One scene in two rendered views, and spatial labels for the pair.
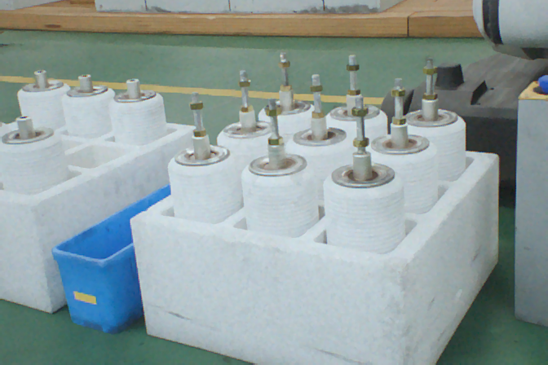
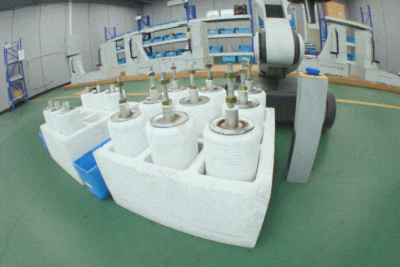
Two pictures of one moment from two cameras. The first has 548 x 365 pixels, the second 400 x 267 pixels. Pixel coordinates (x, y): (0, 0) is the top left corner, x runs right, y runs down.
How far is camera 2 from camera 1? 0.63 m
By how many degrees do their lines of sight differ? 8
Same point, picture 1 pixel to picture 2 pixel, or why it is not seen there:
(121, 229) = not seen: hidden behind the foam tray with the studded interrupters
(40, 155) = (68, 118)
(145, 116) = (115, 99)
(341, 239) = (218, 172)
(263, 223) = (162, 159)
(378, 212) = (248, 152)
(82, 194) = (86, 135)
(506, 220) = not seen: hidden behind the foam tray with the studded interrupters
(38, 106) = (85, 99)
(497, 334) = (282, 192)
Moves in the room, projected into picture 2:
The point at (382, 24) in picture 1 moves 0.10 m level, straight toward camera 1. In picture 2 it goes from (204, 73) to (205, 74)
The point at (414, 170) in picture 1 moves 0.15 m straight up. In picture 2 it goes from (255, 117) to (255, 43)
